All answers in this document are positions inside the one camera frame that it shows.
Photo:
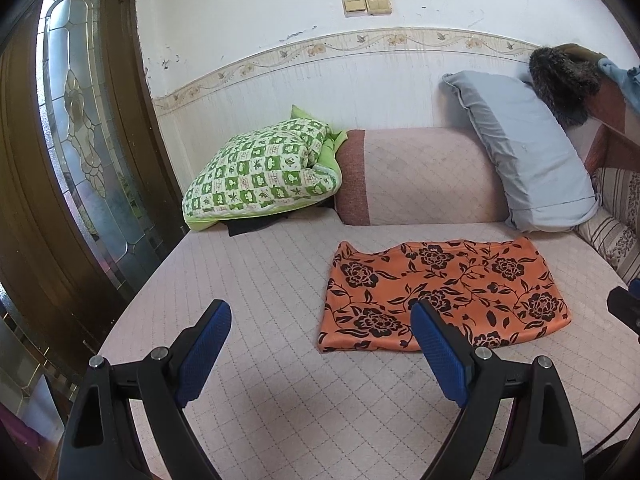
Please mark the pink quilted bed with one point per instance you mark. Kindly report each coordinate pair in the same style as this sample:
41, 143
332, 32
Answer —
300, 385

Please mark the green checkered quilt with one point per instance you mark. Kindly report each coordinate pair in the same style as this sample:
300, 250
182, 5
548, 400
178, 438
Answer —
260, 170

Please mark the light blue pillow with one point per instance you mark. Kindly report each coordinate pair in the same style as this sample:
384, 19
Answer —
525, 155

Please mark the magenta container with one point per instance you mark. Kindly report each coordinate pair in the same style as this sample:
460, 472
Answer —
15, 435

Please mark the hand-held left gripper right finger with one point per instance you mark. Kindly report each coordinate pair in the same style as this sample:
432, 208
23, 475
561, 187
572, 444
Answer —
440, 355

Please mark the pink bolster cushion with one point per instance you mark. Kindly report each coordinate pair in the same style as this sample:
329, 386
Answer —
425, 175

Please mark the striped beige pillow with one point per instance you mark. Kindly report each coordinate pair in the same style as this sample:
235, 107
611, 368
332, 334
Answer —
615, 230

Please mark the light blue cloth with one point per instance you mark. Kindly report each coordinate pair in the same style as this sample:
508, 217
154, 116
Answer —
625, 77

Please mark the dark fur hooded jacket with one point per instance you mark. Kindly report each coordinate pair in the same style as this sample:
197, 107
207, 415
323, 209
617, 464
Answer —
560, 80

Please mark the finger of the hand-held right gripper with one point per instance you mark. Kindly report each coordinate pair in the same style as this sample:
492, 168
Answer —
622, 305

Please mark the brown wooden headboard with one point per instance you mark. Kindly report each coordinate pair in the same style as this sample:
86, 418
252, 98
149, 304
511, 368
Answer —
610, 105

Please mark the orange black floral shirt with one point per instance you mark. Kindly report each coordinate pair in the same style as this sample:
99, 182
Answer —
425, 280

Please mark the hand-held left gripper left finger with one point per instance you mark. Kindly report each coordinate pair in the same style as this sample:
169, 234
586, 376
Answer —
205, 350

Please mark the wooden stained glass door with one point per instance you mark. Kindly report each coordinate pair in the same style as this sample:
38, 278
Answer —
30, 210

